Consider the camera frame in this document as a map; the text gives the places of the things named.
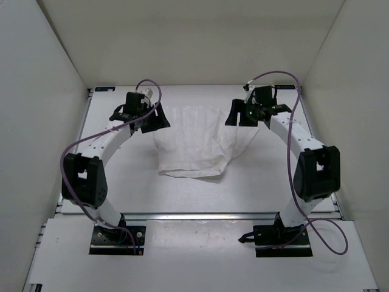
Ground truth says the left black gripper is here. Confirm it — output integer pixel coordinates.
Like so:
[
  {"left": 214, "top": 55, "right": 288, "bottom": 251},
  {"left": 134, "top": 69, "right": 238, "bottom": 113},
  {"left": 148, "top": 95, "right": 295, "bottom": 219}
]
[{"left": 139, "top": 101, "right": 171, "bottom": 133}]

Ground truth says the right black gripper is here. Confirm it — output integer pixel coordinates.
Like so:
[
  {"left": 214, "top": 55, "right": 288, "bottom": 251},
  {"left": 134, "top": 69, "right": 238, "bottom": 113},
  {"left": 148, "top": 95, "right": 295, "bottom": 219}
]
[{"left": 225, "top": 100, "right": 261, "bottom": 128}]

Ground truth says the white pleated skirt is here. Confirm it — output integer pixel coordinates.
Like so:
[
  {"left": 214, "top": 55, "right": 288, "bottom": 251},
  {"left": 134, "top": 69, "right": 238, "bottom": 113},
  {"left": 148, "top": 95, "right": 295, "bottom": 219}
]
[{"left": 153, "top": 106, "right": 259, "bottom": 178}]

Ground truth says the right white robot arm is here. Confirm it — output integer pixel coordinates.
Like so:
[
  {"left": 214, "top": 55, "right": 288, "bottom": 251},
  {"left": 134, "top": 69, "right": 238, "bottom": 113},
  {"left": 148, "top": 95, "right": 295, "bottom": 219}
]
[{"left": 225, "top": 85, "right": 340, "bottom": 247}]

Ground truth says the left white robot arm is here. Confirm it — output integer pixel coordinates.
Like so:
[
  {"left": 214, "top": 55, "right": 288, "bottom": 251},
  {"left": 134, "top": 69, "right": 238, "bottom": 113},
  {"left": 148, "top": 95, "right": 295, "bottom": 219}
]
[{"left": 61, "top": 88, "right": 170, "bottom": 242}]

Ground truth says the right blue corner label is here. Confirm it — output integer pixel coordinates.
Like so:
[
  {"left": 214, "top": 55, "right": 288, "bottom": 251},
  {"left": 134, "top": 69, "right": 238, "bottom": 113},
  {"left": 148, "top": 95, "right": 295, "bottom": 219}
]
[{"left": 274, "top": 85, "right": 295, "bottom": 90}]

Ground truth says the blue corner label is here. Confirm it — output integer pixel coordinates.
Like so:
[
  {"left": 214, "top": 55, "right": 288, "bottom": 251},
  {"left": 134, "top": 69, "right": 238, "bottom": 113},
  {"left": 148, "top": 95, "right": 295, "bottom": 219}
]
[
  {"left": 94, "top": 86, "right": 115, "bottom": 92},
  {"left": 274, "top": 85, "right": 295, "bottom": 90}
]

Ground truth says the left blue corner label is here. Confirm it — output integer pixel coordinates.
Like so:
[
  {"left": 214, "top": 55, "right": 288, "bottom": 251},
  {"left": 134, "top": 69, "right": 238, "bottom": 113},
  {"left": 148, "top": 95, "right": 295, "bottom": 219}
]
[{"left": 94, "top": 86, "right": 115, "bottom": 92}]

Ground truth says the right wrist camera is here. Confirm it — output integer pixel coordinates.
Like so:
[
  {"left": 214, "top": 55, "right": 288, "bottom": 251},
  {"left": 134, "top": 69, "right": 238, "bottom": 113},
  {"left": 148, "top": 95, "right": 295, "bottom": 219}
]
[{"left": 243, "top": 81, "right": 255, "bottom": 104}]

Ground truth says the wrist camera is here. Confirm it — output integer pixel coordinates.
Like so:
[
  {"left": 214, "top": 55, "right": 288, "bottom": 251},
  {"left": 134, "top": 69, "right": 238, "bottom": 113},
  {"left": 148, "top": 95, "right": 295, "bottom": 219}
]
[
  {"left": 140, "top": 88, "right": 153, "bottom": 103},
  {"left": 243, "top": 81, "right": 255, "bottom": 104}
]

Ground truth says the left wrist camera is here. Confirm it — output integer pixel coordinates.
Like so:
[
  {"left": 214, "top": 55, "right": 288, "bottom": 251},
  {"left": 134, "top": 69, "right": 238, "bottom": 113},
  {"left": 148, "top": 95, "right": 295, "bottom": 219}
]
[{"left": 140, "top": 88, "right": 153, "bottom": 103}]

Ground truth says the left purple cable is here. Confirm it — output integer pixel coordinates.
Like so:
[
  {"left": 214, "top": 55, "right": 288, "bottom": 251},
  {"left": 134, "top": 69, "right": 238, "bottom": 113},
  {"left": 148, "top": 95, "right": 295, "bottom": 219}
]
[{"left": 59, "top": 79, "right": 162, "bottom": 255}]

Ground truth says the purple cable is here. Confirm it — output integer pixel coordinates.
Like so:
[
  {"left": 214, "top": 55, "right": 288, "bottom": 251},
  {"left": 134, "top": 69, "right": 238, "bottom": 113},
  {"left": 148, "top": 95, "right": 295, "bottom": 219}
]
[
  {"left": 59, "top": 79, "right": 162, "bottom": 255},
  {"left": 243, "top": 71, "right": 349, "bottom": 255}
]

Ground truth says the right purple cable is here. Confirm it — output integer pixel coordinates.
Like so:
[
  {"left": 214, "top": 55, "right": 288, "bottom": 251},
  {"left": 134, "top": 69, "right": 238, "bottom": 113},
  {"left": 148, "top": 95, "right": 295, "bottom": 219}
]
[{"left": 243, "top": 71, "right": 349, "bottom": 255}]

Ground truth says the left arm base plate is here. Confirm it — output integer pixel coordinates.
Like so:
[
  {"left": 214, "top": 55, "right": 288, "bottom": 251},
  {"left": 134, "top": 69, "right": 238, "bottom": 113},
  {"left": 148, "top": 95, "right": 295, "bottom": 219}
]
[{"left": 89, "top": 225, "right": 146, "bottom": 256}]

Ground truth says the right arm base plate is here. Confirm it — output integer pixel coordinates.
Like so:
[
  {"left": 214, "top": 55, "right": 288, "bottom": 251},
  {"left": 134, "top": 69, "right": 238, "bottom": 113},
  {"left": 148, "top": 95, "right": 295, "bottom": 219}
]
[{"left": 253, "top": 225, "right": 313, "bottom": 258}]

